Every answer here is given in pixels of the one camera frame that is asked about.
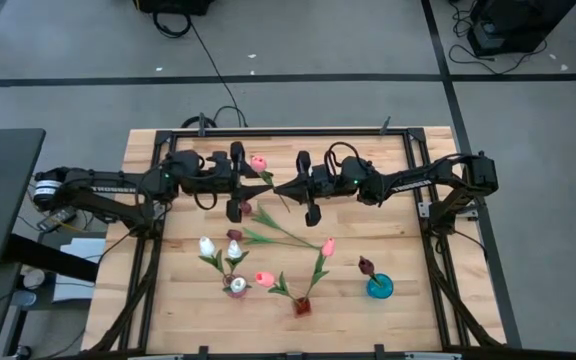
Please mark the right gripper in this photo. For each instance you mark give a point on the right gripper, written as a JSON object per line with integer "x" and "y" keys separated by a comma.
{"x": 323, "y": 180}

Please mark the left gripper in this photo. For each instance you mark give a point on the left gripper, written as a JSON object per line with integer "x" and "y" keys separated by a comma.
{"x": 220, "y": 175}

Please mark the dark red artificial tulip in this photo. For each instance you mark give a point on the dark red artificial tulip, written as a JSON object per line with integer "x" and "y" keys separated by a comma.
{"x": 245, "y": 207}
{"x": 234, "y": 234}
{"x": 366, "y": 266}

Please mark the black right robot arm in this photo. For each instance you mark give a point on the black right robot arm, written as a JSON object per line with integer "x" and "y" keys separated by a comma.
{"x": 418, "y": 182}

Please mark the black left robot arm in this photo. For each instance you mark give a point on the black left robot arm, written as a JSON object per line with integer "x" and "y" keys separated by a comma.
{"x": 108, "y": 192}

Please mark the purple glass vase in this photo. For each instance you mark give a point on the purple glass vase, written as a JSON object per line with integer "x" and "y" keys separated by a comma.
{"x": 233, "y": 295}

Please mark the red ribbed glass vase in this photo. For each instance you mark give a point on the red ribbed glass vase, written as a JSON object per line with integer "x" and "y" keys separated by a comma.
{"x": 302, "y": 307}

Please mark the blue glass vase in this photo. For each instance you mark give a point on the blue glass vase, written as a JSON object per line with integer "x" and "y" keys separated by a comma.
{"x": 382, "y": 289}

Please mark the white paper sheets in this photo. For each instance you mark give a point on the white paper sheets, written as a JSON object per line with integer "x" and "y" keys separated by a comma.
{"x": 83, "y": 250}

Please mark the black box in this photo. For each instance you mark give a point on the black box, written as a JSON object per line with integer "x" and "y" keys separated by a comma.
{"x": 173, "y": 5}

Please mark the black desk leg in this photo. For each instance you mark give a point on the black desk leg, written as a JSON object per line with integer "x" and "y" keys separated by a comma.
{"x": 53, "y": 257}

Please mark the white round object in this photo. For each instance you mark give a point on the white round object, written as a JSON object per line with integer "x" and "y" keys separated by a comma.
{"x": 33, "y": 278}

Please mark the grey small object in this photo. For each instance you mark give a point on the grey small object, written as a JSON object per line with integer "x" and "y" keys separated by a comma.
{"x": 23, "y": 298}

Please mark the black equipment case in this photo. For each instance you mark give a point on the black equipment case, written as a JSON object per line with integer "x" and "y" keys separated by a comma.
{"x": 513, "y": 25}

